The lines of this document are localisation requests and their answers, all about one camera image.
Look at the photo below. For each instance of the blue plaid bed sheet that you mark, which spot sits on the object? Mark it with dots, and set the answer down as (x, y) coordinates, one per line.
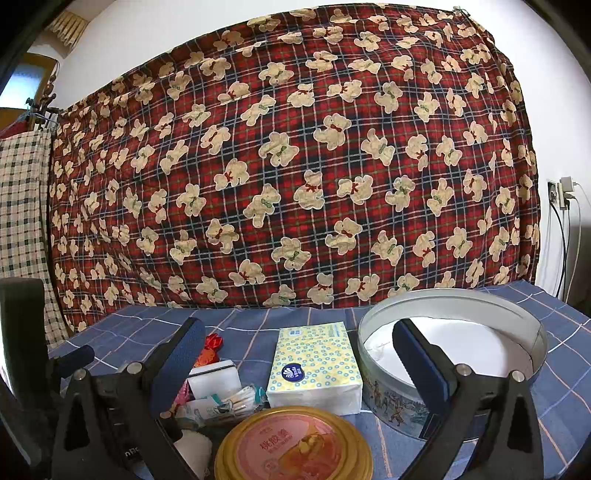
(258, 323)

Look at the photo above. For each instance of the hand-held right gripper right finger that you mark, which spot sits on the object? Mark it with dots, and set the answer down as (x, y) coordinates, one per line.
(422, 364)

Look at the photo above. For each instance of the wall socket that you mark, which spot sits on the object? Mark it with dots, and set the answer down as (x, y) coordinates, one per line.
(552, 191)

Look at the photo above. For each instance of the round metal tin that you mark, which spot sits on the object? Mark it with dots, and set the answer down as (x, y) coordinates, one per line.
(383, 397)

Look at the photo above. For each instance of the metal clip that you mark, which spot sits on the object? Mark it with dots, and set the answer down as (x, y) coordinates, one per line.
(458, 9)

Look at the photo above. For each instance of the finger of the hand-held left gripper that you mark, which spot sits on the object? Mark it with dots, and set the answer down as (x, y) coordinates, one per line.
(74, 356)

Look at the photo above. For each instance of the white grey cleaning sponge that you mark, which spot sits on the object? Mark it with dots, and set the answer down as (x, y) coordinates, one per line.
(214, 378)

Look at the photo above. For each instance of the straw wall hanging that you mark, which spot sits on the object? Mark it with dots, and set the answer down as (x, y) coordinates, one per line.
(69, 27)

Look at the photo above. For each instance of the white pink towel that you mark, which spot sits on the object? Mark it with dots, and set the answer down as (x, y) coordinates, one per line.
(196, 452)

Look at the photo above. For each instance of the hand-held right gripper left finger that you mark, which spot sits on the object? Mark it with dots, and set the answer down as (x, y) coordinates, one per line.
(184, 357)

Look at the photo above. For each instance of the yellow dotted tissue pack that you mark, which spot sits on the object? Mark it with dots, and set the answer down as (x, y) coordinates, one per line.
(314, 364)

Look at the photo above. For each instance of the metal clothes hanger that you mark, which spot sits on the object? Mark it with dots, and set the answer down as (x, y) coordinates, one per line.
(44, 113)

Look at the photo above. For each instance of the red plaid bear print blanket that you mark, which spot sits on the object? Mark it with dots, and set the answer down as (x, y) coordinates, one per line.
(295, 161)

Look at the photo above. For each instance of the gold pink round tin lid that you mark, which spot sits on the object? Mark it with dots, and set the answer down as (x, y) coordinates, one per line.
(291, 447)

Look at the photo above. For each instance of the cotton swab packet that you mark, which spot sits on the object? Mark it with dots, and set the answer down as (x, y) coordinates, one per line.
(240, 399)

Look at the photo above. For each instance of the wooden door frame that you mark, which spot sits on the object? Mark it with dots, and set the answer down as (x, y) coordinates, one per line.
(39, 62)

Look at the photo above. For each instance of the red gold brocade pouch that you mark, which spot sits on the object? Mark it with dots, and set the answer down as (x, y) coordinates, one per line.
(212, 346)

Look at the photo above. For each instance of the green white checked cloth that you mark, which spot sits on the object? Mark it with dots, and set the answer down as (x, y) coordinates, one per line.
(23, 207)

